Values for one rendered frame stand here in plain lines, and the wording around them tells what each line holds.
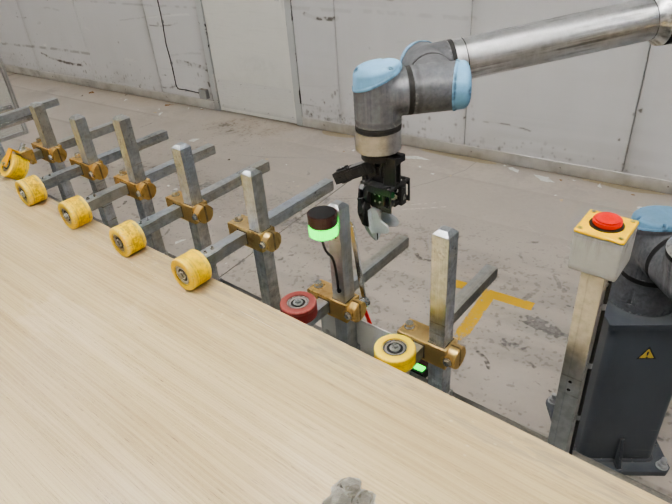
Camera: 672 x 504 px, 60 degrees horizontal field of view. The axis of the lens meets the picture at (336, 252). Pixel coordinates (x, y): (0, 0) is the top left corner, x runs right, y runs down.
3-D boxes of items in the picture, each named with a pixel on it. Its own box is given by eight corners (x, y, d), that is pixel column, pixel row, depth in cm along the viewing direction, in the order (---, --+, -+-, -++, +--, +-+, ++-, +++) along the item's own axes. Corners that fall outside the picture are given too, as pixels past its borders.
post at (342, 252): (348, 366, 146) (335, 196, 120) (359, 372, 144) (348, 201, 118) (339, 374, 144) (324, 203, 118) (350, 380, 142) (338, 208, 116)
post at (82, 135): (120, 246, 201) (78, 112, 175) (126, 249, 199) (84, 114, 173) (111, 250, 199) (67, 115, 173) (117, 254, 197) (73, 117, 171)
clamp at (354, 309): (322, 295, 140) (320, 278, 137) (367, 315, 133) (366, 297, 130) (307, 307, 137) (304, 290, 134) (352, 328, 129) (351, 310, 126)
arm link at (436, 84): (460, 49, 113) (397, 55, 112) (479, 65, 103) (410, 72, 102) (458, 97, 118) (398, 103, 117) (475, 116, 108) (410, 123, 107)
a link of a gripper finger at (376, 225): (385, 252, 123) (384, 214, 118) (363, 244, 126) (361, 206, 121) (394, 245, 124) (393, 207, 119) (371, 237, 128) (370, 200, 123)
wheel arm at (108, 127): (123, 124, 220) (121, 117, 218) (128, 126, 218) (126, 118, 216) (31, 159, 197) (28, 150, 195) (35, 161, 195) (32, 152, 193)
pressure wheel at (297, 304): (301, 324, 135) (296, 284, 129) (327, 337, 131) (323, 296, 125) (277, 343, 130) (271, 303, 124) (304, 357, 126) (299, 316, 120)
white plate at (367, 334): (323, 330, 147) (320, 299, 142) (410, 373, 133) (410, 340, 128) (322, 332, 147) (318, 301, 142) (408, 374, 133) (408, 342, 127)
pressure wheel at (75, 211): (75, 189, 159) (93, 209, 157) (75, 207, 165) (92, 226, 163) (55, 197, 155) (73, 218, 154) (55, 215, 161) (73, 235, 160)
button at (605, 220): (596, 218, 86) (598, 208, 85) (624, 225, 84) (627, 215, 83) (587, 230, 84) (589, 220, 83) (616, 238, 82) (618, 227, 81)
